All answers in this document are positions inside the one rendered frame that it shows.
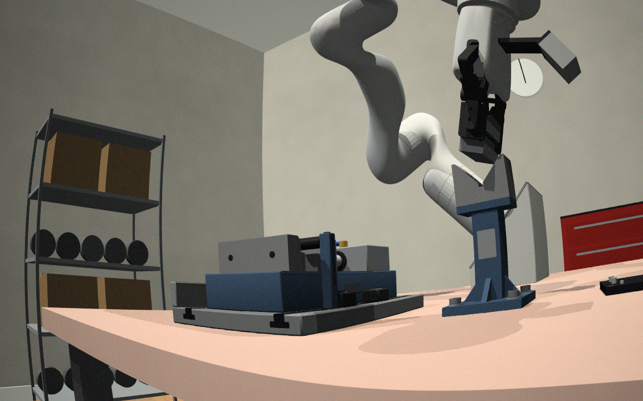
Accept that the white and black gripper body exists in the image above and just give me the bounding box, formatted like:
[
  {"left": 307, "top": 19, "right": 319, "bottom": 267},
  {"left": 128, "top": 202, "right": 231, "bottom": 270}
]
[{"left": 452, "top": 6, "right": 515, "bottom": 102}]

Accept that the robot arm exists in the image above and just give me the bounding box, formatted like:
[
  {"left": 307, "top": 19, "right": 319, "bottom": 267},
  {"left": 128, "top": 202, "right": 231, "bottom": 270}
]
[{"left": 310, "top": 0, "right": 581, "bottom": 235}]

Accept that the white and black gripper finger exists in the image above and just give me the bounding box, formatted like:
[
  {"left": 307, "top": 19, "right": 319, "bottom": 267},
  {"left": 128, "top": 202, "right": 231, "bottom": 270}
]
[
  {"left": 457, "top": 42, "right": 489, "bottom": 140},
  {"left": 483, "top": 94, "right": 506, "bottom": 155}
]

